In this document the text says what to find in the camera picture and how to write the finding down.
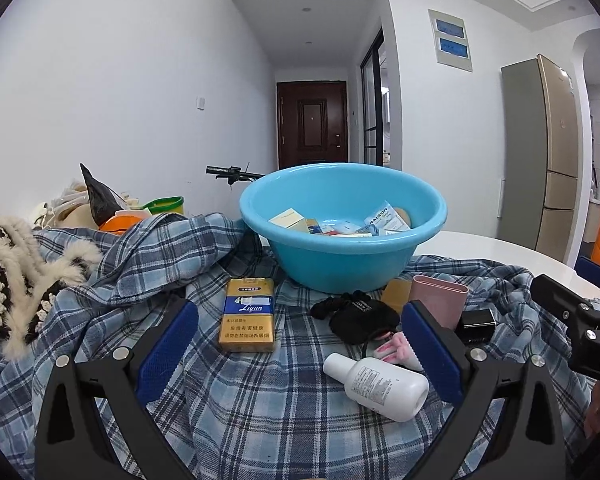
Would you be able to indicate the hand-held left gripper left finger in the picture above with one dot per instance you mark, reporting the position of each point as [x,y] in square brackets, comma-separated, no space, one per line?
[167,355]

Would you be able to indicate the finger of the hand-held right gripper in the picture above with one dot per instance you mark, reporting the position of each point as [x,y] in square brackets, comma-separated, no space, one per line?
[597,270]
[550,287]

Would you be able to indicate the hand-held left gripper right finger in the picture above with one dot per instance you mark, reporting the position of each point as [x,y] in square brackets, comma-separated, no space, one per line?
[432,355]

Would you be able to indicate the white plastic bottle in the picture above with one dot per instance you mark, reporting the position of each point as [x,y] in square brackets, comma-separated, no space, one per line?
[380,385]

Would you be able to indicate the light blue plastic basin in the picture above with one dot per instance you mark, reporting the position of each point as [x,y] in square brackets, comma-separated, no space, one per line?
[340,265]

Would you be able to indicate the grey blue box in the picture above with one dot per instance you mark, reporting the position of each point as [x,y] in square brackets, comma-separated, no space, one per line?
[345,225]

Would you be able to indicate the beige cardboard box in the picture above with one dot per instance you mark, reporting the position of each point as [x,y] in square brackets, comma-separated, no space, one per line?
[286,220]

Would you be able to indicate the person's right hand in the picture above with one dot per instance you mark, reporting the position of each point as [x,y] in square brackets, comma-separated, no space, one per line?
[597,410]

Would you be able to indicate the black small box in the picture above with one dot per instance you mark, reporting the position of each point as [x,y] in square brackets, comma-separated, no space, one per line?
[475,324]

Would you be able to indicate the pink case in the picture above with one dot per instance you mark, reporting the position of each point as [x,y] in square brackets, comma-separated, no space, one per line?
[437,300]

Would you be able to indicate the amber brown block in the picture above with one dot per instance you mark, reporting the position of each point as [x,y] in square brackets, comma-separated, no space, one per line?
[395,297]

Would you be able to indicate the black fabric pouch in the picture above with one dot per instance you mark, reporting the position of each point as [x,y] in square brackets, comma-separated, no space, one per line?
[360,317]

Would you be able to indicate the gold pack plain blue band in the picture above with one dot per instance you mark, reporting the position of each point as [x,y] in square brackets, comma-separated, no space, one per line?
[246,330]

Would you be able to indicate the blue plaid shirt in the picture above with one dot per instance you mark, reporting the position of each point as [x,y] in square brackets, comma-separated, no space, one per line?
[260,410]

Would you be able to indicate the grey gold refrigerator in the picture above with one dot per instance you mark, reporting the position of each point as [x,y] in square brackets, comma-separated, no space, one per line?
[540,160]

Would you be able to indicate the tan round object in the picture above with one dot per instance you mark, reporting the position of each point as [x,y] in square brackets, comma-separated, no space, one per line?
[404,217]

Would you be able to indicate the orange plastic object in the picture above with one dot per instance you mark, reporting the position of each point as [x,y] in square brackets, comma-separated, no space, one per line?
[125,221]

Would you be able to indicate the blue white printed box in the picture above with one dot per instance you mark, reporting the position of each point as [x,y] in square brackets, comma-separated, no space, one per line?
[385,219]

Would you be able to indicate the green yellow cup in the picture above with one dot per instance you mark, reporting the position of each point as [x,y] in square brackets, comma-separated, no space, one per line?
[166,206]

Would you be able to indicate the black plastic bag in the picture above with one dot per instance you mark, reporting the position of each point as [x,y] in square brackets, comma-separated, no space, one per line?
[100,195]

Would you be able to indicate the black white fuzzy knitwear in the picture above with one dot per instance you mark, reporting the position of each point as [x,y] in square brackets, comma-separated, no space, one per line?
[10,280]

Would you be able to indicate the cream woven bag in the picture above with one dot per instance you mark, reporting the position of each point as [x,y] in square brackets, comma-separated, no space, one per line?
[65,205]

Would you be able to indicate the black framed glass door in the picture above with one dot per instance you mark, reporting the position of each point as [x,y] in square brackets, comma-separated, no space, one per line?
[372,105]

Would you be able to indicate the dark brown entrance door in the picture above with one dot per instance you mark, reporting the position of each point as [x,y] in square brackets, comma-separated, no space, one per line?
[312,125]

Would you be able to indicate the white wall-mounted strip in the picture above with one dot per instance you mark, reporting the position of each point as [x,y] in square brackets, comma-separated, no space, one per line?
[501,197]

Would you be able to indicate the white light switch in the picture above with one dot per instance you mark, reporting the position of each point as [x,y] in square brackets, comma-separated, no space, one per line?
[200,102]

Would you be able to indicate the wall electrical panel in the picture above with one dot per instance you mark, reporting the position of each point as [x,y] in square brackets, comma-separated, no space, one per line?
[450,40]

